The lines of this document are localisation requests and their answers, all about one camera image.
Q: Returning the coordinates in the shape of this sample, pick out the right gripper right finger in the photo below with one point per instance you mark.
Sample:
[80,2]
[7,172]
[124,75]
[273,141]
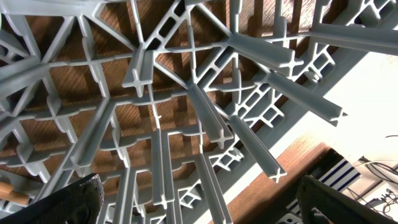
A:
[320,203]

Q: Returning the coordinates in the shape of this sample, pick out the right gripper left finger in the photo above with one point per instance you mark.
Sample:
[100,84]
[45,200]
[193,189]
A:
[79,202]

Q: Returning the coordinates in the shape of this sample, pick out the wooden chopstick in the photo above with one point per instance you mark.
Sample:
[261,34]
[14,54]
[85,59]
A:
[8,193]

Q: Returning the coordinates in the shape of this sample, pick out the grey dishwasher rack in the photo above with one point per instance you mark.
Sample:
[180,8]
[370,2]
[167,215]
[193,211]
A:
[178,105]

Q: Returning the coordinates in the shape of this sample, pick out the blue striped white box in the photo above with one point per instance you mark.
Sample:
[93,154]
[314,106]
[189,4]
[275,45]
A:
[338,174]

